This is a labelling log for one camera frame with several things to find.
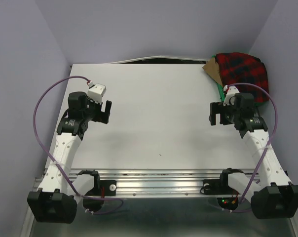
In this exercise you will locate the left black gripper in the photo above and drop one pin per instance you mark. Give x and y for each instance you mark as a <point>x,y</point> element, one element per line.
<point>104,115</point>

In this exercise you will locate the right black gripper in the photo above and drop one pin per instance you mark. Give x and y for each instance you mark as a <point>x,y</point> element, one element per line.
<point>216,107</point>

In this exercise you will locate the red plaid skirt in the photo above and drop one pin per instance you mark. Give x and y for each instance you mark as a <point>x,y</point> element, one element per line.
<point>245,74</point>

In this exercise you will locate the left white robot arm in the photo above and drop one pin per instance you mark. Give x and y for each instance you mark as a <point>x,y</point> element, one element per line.
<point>56,198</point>

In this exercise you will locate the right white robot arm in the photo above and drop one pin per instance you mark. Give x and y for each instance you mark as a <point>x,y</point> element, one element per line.
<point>275,196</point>

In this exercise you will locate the green plastic bin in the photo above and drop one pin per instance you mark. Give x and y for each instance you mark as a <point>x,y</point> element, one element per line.
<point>221,92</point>

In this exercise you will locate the tan brown skirt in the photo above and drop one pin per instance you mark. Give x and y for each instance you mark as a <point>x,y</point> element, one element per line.
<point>213,70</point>

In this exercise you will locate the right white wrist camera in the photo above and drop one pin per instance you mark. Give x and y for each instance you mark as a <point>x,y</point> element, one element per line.
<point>230,95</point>

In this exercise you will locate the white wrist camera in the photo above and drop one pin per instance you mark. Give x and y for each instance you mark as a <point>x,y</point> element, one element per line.
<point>96,92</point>
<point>230,95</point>

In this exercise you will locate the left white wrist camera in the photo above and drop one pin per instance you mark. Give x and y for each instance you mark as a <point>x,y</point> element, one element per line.
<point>96,92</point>

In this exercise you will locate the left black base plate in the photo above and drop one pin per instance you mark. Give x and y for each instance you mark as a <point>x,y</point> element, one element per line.
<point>107,188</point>

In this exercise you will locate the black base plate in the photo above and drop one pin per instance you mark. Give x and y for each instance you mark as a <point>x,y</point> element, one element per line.
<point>107,188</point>
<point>212,187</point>

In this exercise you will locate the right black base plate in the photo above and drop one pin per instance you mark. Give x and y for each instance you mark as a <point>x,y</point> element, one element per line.
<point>212,187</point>

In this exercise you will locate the aluminium rail frame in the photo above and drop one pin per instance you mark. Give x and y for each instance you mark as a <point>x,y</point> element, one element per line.
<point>163,203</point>

